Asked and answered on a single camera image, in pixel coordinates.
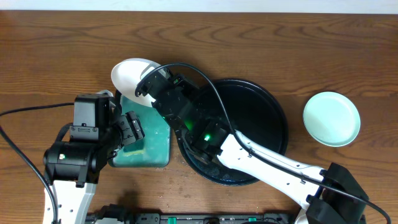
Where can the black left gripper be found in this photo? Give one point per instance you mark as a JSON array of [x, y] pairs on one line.
[[130, 128]]

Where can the green yellow sponge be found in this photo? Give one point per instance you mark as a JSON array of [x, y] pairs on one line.
[[135, 148]]

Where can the white plate with green smear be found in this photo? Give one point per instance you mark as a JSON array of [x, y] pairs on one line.
[[127, 74]]

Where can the pale green plate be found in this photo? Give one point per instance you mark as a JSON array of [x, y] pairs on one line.
[[331, 119]]

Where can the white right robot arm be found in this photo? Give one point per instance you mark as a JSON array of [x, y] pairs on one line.
[[234, 132]]

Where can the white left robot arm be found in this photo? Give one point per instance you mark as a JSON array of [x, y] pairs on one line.
[[69, 203]]

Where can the black rectangular water tray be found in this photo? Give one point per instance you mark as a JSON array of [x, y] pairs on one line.
[[157, 137]]

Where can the round black tray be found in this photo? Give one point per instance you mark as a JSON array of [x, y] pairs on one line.
[[258, 115]]

